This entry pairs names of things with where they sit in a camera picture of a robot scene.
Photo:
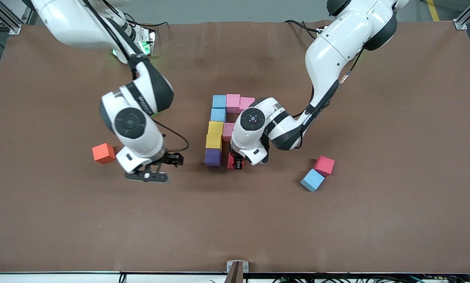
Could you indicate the arm base box green light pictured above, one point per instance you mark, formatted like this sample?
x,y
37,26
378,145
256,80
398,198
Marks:
x,y
147,41

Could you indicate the purple foam cube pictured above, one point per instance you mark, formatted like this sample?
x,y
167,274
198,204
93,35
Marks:
x,y
213,158

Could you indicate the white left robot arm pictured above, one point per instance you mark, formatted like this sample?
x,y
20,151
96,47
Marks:
x,y
337,43

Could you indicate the aluminium frame post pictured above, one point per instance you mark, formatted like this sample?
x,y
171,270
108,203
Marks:
x,y
463,23
7,22

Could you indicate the blue foam cube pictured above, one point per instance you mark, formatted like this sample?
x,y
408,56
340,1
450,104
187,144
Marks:
x,y
312,180
219,101
218,115

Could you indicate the brown paper table cover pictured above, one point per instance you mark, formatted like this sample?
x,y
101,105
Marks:
x,y
234,220

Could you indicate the red foam cube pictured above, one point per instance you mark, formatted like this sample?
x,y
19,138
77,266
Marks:
x,y
230,162
325,166

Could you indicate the grey metal mounting bracket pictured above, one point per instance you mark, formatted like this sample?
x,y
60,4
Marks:
x,y
230,267

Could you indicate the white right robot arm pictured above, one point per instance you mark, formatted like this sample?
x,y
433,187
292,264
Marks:
x,y
74,23

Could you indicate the yellow foam cube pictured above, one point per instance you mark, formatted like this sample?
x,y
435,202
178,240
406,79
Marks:
x,y
215,128
213,142

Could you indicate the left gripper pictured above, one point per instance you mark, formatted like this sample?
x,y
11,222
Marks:
x,y
238,162

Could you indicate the orange foam cube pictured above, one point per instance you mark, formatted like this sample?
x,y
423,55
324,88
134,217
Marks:
x,y
103,153

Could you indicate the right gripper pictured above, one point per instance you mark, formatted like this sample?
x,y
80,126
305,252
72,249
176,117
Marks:
x,y
170,158

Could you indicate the pink foam cube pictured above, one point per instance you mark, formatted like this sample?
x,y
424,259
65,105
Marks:
x,y
227,131
233,103
245,103

